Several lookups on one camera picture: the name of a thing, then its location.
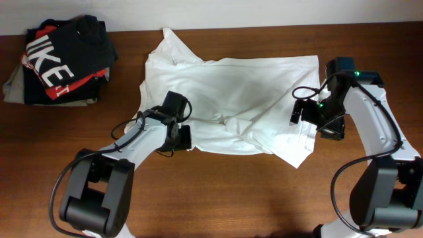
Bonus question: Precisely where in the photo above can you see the white t-shirt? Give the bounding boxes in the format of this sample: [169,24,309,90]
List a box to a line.
[139,28,319,167]

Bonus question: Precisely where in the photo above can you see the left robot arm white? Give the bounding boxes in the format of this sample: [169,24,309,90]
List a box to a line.
[48,91,192,237]

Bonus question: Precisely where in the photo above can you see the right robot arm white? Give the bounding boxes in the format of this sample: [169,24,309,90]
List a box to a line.
[313,57,422,237]

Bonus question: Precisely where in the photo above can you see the black Nike t-shirt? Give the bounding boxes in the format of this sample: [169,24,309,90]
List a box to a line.
[22,15,118,89]

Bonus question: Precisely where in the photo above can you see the black folded garment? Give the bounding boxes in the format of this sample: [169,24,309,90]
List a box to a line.
[21,64,110,106]

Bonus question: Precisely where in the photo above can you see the grey folded garment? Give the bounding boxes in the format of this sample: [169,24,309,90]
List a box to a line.
[2,63,97,107]

